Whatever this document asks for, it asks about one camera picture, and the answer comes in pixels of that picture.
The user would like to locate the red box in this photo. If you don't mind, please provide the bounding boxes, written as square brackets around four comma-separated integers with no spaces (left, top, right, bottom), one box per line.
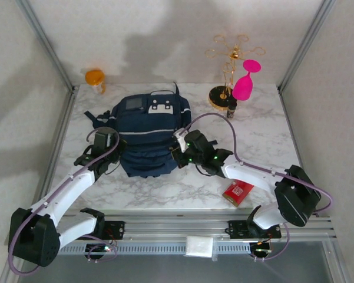
[222,180,255,206]

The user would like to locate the small dark bottle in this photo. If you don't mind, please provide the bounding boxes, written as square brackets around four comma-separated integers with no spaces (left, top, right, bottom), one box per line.
[225,98,239,121]

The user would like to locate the drink cup with orange lid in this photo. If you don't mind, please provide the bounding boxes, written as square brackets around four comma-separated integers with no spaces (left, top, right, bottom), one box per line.
[84,69,106,94]

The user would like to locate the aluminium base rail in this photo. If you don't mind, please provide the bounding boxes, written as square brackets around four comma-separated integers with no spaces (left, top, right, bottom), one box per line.
[37,206,338,246]

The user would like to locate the grey slotted cable duct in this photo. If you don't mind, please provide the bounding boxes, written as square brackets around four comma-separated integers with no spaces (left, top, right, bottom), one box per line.
[58,241,253,256]

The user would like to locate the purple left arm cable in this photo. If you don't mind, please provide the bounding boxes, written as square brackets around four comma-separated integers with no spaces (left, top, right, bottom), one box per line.
[7,127,121,277]

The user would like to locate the navy blue student backpack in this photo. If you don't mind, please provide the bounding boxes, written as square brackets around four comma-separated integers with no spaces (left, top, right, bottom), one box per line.
[84,82,193,179]

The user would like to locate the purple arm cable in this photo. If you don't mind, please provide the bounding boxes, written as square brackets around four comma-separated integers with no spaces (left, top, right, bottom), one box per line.
[7,127,121,277]
[182,113,334,263]

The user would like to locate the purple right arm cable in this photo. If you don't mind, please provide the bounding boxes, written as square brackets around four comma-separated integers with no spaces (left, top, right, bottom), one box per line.
[182,113,334,263]

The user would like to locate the aluminium frame post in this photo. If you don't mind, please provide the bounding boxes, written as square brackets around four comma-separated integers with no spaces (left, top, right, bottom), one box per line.
[277,0,338,93]
[16,0,77,93]

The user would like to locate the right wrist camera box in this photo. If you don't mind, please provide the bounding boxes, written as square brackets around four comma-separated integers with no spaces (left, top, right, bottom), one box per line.
[173,131,190,153]

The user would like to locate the gold wire glass rack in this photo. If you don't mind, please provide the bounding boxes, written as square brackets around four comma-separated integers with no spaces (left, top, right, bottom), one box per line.
[205,34,266,111]

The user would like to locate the white packet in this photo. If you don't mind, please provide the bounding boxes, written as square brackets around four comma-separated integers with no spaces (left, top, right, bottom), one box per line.
[184,235,214,259]

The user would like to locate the pink wine glass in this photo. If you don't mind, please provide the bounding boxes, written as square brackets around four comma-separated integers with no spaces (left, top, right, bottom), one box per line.
[231,59,262,102]

